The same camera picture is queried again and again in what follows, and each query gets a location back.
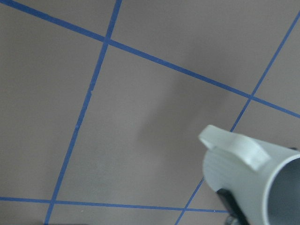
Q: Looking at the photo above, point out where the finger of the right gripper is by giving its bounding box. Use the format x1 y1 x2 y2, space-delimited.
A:
216 188 246 225

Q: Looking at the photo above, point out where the brown paper table cover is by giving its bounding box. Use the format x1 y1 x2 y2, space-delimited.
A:
0 0 300 225

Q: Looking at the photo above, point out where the white mug with handle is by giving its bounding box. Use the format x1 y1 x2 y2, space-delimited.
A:
198 125 300 225

